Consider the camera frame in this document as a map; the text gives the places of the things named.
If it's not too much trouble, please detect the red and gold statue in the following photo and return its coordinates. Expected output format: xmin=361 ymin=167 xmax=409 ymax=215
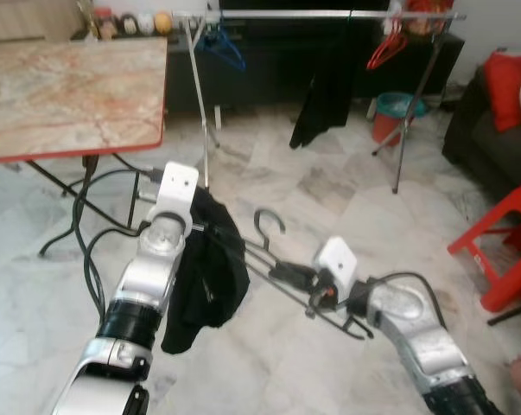
xmin=390 ymin=0 xmax=455 ymax=35

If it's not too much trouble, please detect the plain black garment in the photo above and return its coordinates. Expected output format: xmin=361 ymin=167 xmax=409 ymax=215
xmin=161 ymin=186 xmax=251 ymax=355

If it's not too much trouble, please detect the dark grey sofa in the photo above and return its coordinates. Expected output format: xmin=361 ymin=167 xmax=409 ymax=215
xmin=442 ymin=65 xmax=521 ymax=204

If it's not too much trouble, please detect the blue hanger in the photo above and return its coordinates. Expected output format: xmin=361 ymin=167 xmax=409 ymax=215
xmin=198 ymin=22 xmax=246 ymax=73

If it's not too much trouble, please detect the red plastic stool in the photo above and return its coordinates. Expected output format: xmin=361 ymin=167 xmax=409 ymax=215
xmin=448 ymin=183 xmax=521 ymax=314

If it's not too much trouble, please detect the red cushion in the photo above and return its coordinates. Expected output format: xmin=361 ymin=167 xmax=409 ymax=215
xmin=485 ymin=52 xmax=521 ymax=132

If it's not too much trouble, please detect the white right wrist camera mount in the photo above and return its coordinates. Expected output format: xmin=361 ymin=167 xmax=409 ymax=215
xmin=315 ymin=237 xmax=359 ymax=292

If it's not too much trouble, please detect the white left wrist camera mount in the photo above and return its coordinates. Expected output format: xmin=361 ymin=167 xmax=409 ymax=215
xmin=146 ymin=163 xmax=199 ymax=233

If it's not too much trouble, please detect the yellow round plush toy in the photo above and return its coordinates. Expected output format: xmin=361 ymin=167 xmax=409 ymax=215
xmin=152 ymin=10 xmax=175 ymax=35

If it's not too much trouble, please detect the glass jar with red lid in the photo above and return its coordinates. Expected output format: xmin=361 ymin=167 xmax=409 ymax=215
xmin=94 ymin=7 xmax=114 ymax=40

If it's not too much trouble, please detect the black hanger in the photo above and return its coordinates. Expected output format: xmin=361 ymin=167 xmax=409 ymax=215
xmin=191 ymin=209 xmax=373 ymax=341

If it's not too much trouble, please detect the black TV console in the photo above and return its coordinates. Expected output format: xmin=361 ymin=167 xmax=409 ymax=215
xmin=165 ymin=9 xmax=464 ymax=113

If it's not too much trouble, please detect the white round plush toy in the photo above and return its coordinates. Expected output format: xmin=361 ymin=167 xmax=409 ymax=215
xmin=135 ymin=12 xmax=155 ymax=35

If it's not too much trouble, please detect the chrome clothes rack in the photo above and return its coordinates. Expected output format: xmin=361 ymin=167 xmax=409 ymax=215
xmin=172 ymin=9 xmax=467 ymax=195

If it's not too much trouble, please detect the red plastic hanger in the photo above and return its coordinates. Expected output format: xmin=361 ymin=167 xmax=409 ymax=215
xmin=366 ymin=26 xmax=406 ymax=72
xmin=372 ymin=22 xmax=410 ymax=68

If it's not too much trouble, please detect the black round plush toy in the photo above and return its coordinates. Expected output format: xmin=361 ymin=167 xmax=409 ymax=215
xmin=113 ymin=13 xmax=138 ymax=37

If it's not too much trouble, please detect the orange bin with teal liner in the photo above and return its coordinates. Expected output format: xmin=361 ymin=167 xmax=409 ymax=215
xmin=371 ymin=92 xmax=427 ymax=146

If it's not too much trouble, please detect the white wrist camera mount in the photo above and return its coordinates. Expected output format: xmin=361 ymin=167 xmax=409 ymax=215
xmin=146 ymin=163 xmax=199 ymax=233
xmin=315 ymin=237 xmax=359 ymax=292

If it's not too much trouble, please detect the black garment with green logo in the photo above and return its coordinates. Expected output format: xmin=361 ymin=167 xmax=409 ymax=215
xmin=290 ymin=17 xmax=365 ymax=150

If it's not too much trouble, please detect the marble top folding table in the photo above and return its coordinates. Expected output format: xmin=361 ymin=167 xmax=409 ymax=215
xmin=0 ymin=36 xmax=168 ymax=260

